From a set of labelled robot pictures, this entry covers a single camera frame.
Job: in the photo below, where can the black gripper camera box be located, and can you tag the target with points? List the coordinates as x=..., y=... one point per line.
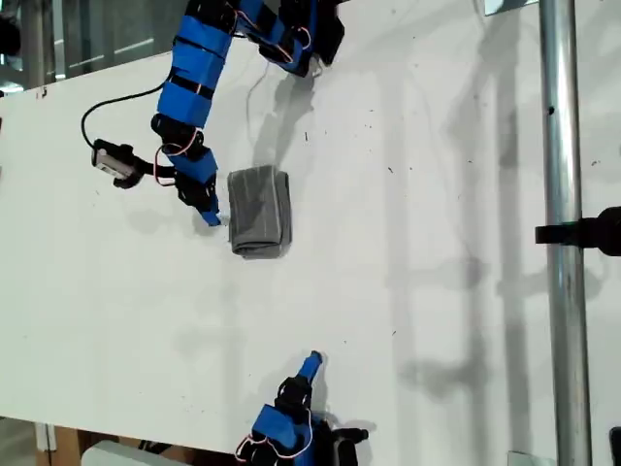
x=109, y=161
x=345, y=451

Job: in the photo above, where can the black clamp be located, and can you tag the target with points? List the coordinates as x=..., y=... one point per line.
x=582, y=233

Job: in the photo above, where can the steel post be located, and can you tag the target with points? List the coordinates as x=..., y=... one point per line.
x=563, y=145

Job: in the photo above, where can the white plastic container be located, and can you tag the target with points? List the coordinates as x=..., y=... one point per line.
x=121, y=456

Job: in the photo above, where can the wooden table leg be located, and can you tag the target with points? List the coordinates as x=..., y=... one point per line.
x=65, y=446

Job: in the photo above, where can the grey white-striped towel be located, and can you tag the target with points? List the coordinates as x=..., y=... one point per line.
x=259, y=209

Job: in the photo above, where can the black camera stalk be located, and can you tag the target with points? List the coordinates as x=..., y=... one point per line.
x=354, y=433
x=155, y=171

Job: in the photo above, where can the black round object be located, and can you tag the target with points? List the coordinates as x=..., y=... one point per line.
x=7, y=35

